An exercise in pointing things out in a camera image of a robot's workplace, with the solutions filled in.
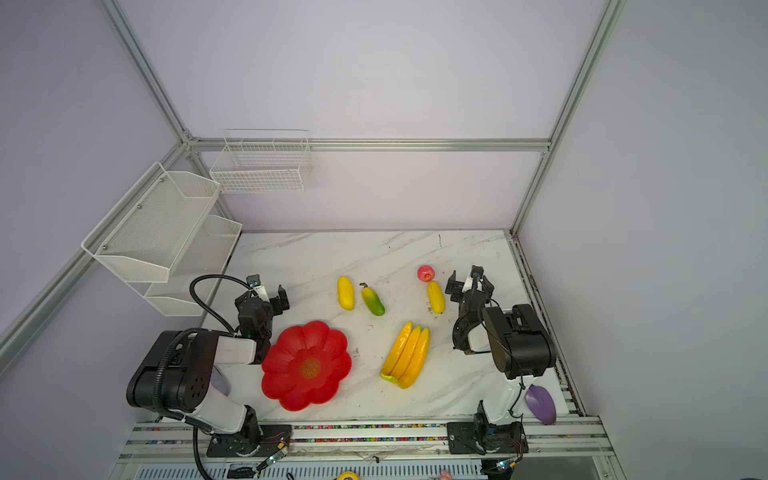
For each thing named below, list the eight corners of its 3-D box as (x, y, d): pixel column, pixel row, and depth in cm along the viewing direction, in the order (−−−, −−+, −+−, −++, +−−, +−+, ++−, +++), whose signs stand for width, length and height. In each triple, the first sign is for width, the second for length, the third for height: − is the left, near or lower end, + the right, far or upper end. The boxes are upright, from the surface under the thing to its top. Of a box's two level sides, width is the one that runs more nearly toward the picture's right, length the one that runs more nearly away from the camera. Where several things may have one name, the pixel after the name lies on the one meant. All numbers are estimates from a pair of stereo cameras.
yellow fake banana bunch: (378, 377, 85) (378, 371, 81) (405, 327, 96) (406, 319, 91) (410, 394, 82) (411, 388, 78) (434, 340, 93) (436, 332, 88)
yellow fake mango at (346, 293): (336, 310, 99) (334, 304, 96) (340, 283, 106) (338, 276, 103) (353, 310, 99) (352, 304, 96) (356, 283, 106) (355, 276, 103)
